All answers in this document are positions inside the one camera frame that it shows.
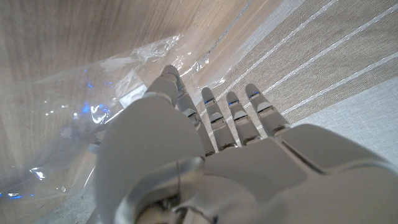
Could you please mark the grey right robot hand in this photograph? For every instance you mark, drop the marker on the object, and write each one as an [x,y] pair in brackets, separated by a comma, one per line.
[82,130]

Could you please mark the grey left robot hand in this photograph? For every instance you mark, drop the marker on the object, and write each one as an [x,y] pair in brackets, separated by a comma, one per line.
[248,174]

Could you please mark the clear cellophane sheet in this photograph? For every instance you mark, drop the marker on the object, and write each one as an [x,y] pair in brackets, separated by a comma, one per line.
[62,93]

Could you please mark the beige striped backdrop cloth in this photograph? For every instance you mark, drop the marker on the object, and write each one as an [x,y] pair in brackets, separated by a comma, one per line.
[311,62]

